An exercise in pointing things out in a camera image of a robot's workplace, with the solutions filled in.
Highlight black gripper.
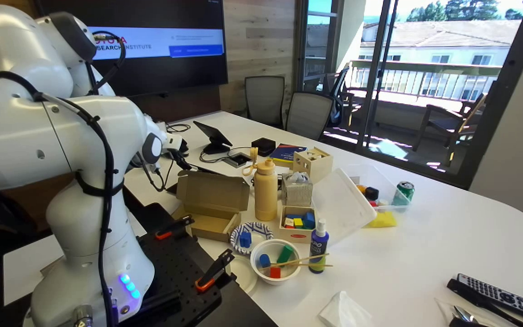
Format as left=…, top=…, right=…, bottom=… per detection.
left=163, top=146, right=196, bottom=175

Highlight open cardboard box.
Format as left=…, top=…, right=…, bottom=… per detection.
left=171, top=169, right=252, bottom=244

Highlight black tablet on stand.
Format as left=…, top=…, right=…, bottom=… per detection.
left=191, top=120, right=234, bottom=157

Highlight black clamp orange tip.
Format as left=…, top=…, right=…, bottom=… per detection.
left=193, top=247, right=238, bottom=297
left=154, top=215, right=196, bottom=244

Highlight small black box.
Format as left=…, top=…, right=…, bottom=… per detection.
left=251, top=137, right=278, bottom=158

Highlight yellow mustard bottle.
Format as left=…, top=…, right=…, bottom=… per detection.
left=240, top=146, right=280, bottom=224

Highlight blue book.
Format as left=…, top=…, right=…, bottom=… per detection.
left=269, top=142, right=307, bottom=169

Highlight blue patterned plate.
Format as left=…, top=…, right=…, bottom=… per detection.
left=229, top=220, right=274, bottom=257

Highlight grey mesh office chair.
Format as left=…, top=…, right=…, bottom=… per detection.
left=285, top=89, right=334, bottom=142
left=243, top=75, right=289, bottom=129

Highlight black mounting board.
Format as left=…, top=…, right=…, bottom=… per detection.
left=122, top=202, right=280, bottom=327

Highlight small grey carton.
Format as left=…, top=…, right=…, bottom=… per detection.
left=280, top=171, right=316, bottom=209

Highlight wooden shape sorter cube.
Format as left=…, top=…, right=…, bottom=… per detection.
left=292, top=146, right=336, bottom=186

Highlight green toy block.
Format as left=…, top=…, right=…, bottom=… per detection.
left=274, top=244, right=298, bottom=266

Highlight white bowl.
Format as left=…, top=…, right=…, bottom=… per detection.
left=249, top=238, right=303, bottom=286

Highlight wooden chopsticks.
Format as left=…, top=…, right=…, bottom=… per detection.
left=267, top=253, right=334, bottom=273

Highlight blue spray bottle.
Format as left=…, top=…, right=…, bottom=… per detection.
left=307, top=217, right=331, bottom=277

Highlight clear plastic storage bin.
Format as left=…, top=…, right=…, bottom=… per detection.
left=312, top=168, right=410, bottom=244

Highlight dark chair by door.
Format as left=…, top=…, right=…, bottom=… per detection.
left=327, top=66, right=361, bottom=131

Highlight white paper sheet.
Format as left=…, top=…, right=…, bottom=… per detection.
left=2, top=233, right=67, bottom=309

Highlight white napkin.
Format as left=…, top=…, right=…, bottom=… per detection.
left=318, top=289, right=376, bottom=327

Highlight teal drink can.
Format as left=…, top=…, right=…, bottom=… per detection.
left=390, top=180, right=416, bottom=209

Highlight dark balcony chair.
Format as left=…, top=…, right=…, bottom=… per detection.
left=412, top=93, right=489, bottom=173

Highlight black remote control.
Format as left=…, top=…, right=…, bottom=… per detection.
left=454, top=271, right=523, bottom=327

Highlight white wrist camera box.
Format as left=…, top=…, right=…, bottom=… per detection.
left=162, top=133, right=187, bottom=153

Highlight black tablet cable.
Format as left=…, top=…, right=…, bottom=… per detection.
left=198, top=149, right=240, bottom=168

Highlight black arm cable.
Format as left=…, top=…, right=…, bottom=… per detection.
left=0, top=28, right=131, bottom=327

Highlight wall television screen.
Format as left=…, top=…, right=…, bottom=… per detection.
left=33, top=0, right=231, bottom=100

